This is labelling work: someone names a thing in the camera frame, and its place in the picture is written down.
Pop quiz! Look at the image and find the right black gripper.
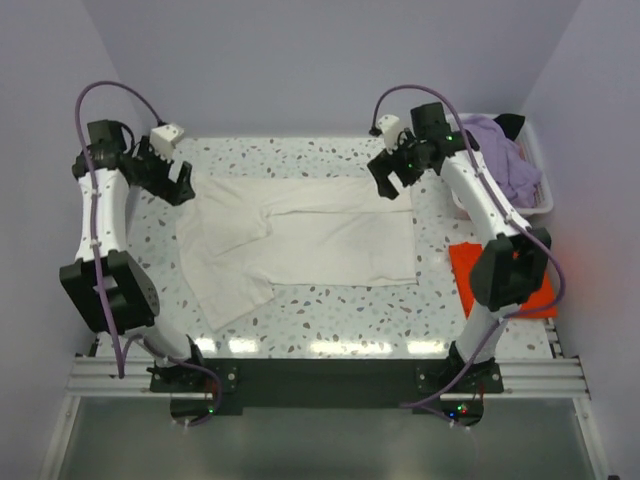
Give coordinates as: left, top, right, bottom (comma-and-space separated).
367, 130, 430, 202

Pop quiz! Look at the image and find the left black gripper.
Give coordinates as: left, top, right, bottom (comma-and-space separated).
131, 136, 195, 206

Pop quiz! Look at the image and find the white t shirt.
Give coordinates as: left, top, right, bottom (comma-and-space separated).
176, 175, 417, 330

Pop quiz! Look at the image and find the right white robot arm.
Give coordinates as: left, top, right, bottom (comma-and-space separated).
367, 102, 551, 394

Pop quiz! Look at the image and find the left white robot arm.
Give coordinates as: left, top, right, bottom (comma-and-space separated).
59, 120, 211, 392

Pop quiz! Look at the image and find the folded orange t shirt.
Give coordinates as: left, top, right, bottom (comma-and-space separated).
448, 236, 558, 319

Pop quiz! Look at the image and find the lilac t shirt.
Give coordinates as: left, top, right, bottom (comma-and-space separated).
463, 115, 542, 208

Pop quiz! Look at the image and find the black garment in basket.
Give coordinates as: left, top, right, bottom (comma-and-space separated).
493, 113, 526, 142

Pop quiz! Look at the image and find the white laundry basket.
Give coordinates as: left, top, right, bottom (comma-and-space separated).
461, 114, 553, 218

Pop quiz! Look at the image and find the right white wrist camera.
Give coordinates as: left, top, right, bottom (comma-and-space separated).
376, 115, 403, 153

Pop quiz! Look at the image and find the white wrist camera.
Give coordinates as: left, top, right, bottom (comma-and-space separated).
376, 115, 403, 153
149, 123, 185, 160

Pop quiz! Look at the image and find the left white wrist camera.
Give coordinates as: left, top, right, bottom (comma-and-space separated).
149, 123, 185, 160

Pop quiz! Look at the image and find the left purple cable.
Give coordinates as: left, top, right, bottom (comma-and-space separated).
73, 81, 224, 427

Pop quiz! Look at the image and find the aluminium rail frame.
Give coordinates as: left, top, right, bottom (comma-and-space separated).
66, 322, 589, 400

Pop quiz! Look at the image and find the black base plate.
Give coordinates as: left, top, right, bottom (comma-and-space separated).
148, 358, 504, 419

